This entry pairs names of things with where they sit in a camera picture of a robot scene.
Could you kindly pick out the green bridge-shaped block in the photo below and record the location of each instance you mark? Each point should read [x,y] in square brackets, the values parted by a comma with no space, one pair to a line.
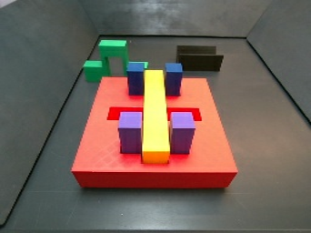
[111,48]

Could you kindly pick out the red base board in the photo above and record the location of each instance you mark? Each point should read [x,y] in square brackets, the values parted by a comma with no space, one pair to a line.
[101,166]

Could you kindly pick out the purple block left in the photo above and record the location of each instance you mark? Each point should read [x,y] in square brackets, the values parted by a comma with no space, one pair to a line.
[129,132]

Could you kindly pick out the purple block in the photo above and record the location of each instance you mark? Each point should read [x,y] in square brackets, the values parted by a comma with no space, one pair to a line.
[181,131]
[129,132]

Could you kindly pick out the purple block right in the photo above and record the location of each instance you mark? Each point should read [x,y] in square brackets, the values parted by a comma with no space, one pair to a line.
[181,131]

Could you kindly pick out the yellow long bar block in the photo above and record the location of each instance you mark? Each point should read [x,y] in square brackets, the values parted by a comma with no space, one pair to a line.
[155,136]

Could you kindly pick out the blue block right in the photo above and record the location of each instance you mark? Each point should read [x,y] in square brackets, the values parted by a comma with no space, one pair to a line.
[173,78]

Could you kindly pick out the blue block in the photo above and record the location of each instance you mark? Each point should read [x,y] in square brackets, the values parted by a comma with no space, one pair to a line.
[173,78]
[135,78]

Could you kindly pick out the blue block left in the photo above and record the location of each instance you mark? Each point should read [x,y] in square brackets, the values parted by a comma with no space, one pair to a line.
[135,78]

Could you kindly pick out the black angled bracket holder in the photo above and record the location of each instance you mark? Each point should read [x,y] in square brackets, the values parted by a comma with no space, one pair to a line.
[199,58]

